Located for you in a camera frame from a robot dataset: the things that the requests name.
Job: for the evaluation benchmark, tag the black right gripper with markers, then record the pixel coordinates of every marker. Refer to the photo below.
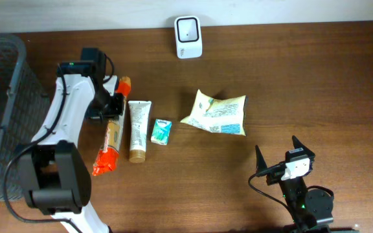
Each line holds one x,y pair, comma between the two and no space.
278,173

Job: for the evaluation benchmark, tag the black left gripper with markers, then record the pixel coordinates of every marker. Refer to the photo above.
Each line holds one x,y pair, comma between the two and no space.
116,105

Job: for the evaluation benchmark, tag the white conditioner tube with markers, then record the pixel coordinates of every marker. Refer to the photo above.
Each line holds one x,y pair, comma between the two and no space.
139,115

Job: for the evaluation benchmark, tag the orange spaghetti packet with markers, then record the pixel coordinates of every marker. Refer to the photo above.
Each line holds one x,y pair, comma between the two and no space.
108,154

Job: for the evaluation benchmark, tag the green Kleenex tissue pack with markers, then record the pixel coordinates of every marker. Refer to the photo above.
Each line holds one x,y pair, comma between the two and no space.
161,132

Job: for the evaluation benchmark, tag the yellow wiper sheet pack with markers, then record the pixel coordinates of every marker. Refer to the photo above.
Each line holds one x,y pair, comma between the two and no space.
217,116

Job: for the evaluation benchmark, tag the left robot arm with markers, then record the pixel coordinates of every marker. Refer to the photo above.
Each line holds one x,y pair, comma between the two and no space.
53,176

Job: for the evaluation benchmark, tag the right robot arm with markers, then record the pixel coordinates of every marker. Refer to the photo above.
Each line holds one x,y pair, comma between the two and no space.
310,207

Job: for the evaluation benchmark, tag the white barcode scanner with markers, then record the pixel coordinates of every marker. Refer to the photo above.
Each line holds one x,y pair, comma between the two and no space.
188,38

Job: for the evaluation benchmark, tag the dark grey plastic basket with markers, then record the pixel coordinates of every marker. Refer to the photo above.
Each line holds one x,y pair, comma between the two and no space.
23,107

